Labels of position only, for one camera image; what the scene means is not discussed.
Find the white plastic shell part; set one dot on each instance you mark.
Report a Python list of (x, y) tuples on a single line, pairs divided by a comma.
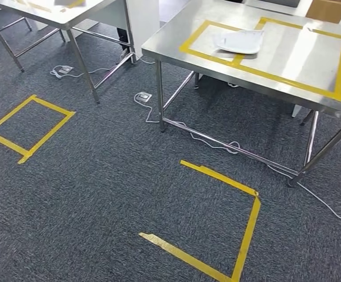
[(241, 43)]

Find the steel workbench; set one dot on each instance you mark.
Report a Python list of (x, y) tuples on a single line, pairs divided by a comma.
[(305, 58)]

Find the white floor socket box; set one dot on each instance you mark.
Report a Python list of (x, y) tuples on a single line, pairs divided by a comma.
[(66, 70), (144, 97)]

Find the white side panel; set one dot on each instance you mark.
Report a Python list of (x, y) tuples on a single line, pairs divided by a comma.
[(142, 23)]

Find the yellow floor tape square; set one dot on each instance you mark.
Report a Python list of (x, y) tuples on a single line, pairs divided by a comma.
[(54, 105)]

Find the steel table with tape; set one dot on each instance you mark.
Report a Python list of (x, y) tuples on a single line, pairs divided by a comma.
[(70, 17)]

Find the white table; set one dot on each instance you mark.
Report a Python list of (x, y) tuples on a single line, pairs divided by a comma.
[(276, 12)]

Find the cardboard box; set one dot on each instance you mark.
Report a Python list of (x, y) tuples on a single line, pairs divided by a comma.
[(327, 9)]

